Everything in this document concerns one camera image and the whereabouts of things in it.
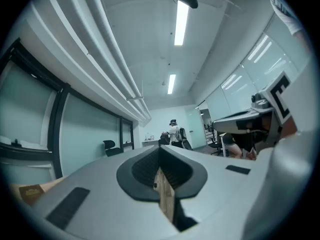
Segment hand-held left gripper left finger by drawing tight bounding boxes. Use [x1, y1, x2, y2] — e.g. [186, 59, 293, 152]
[31, 145, 181, 240]

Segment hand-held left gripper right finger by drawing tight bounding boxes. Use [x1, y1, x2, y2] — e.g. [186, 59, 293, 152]
[159, 145, 260, 240]

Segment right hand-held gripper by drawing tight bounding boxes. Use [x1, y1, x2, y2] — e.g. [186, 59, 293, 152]
[212, 70, 298, 155]

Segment person's right forearm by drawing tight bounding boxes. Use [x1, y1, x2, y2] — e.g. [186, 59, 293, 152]
[283, 117, 300, 139]

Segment black office chair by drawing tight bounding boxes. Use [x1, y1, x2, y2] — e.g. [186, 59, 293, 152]
[102, 139, 122, 158]
[208, 131, 224, 156]

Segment frosted glass door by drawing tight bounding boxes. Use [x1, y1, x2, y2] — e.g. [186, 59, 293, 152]
[186, 108, 207, 150]

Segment black framed frosted window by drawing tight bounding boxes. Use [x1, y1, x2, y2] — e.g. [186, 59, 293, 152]
[0, 37, 137, 182]

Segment small white desk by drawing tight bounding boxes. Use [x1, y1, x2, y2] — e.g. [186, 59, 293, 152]
[141, 138, 161, 149]

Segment long ceiling light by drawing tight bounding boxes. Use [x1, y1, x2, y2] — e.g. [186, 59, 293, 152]
[173, 0, 190, 47]
[167, 74, 177, 95]

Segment white pipe hanger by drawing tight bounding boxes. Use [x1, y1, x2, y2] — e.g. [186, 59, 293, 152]
[125, 95, 145, 103]

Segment white ceiling pipe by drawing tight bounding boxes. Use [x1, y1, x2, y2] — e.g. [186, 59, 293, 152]
[82, 0, 153, 122]
[47, 0, 147, 121]

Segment grey fisheye camera module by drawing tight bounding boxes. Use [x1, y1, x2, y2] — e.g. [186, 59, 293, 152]
[250, 92, 275, 110]

